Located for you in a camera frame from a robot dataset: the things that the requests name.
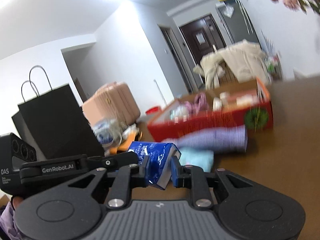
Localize clear plastic wrapped package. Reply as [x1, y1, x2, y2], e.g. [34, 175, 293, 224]
[92, 119, 123, 148]

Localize red plastic bucket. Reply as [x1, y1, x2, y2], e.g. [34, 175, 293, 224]
[145, 106, 161, 115]

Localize dark brown entrance door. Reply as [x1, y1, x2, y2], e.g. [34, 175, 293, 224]
[180, 14, 226, 64]

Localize grey refrigerator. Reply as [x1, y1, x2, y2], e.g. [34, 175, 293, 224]
[216, 0, 259, 43]

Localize pink suitcase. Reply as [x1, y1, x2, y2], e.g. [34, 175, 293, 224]
[82, 82, 140, 126]

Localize blue tissue pack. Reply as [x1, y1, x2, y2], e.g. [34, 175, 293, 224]
[129, 141, 181, 190]

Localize black paper shopping bag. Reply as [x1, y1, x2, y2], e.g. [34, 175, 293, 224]
[12, 79, 105, 159]

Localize iridescent white plastic bag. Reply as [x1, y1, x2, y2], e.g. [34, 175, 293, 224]
[169, 105, 189, 120]

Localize light blue plush toy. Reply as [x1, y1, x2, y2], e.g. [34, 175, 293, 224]
[179, 147, 214, 172]

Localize beige jacket on chair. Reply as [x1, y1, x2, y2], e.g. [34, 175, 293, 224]
[193, 40, 269, 89]

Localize wooden chair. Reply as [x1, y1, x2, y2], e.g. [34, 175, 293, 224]
[219, 62, 238, 85]

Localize purple striped cloth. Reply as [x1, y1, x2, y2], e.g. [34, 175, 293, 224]
[163, 125, 248, 153]

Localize purple satin cloth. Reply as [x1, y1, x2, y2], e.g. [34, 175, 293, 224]
[183, 93, 209, 114]

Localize red orange cardboard box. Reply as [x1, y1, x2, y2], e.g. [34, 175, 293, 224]
[147, 78, 273, 142]

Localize orange black pouch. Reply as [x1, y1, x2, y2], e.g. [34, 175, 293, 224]
[109, 132, 143, 155]

